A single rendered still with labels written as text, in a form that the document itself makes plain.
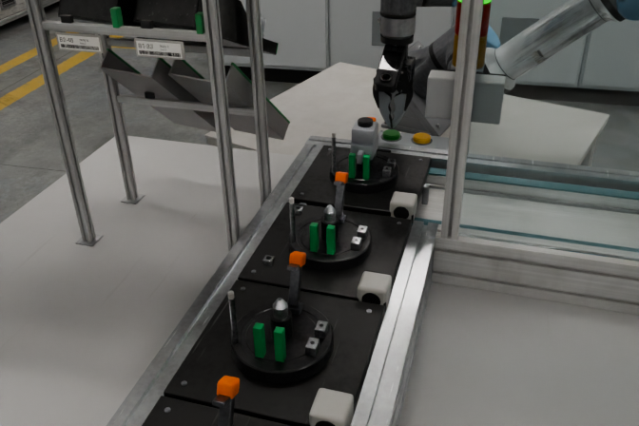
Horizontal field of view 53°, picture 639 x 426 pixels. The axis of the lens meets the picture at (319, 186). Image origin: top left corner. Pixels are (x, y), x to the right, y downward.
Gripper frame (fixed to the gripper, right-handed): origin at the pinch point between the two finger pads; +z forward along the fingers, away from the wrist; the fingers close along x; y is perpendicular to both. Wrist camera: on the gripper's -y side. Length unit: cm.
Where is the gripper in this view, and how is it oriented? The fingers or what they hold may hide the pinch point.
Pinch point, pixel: (391, 124)
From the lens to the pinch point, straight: 148.8
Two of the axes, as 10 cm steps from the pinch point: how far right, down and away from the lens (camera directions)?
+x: -9.6, -1.3, 2.5
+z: 0.2, 8.7, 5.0
